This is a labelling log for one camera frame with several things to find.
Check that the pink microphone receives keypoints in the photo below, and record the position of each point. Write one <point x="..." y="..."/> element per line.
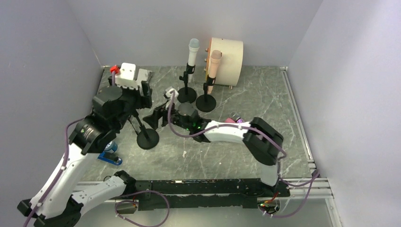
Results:
<point x="229" y="120"/>

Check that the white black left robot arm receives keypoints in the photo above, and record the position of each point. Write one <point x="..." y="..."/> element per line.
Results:
<point x="56" y="204"/>

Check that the black round-base mic stand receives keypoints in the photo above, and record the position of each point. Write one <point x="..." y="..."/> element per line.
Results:
<point x="205" y="103"/>
<point x="187" y="94"/>
<point x="147" y="138"/>

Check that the peach microphone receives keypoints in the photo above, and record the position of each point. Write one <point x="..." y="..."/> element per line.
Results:
<point x="214" y="60"/>

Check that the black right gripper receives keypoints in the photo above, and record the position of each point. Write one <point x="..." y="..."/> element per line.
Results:
<point x="163" y="116"/>

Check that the grey white booklet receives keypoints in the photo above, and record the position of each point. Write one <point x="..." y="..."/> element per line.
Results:
<point x="144" y="75"/>

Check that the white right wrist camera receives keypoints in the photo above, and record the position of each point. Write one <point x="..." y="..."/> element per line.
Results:
<point x="169" y="92"/>

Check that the white microphone silver grille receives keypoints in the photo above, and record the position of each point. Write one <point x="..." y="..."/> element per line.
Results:
<point x="194" y="46"/>

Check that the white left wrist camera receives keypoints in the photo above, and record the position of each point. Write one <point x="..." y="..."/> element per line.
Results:
<point x="124" y="75"/>

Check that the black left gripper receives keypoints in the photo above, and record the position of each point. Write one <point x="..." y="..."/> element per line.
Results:
<point x="146" y="92"/>

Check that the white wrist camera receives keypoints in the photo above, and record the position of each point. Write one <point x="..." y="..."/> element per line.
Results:
<point x="169" y="92"/>
<point x="124" y="75"/>

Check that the cream cylindrical speaker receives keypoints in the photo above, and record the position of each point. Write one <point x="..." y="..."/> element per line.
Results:
<point x="230" y="66"/>

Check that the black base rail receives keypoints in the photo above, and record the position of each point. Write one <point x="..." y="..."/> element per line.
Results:
<point x="245" y="193"/>

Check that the blue box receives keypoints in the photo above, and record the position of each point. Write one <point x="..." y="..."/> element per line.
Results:
<point x="109" y="154"/>

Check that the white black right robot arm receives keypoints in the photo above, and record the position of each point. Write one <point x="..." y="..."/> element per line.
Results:
<point x="261" y="139"/>

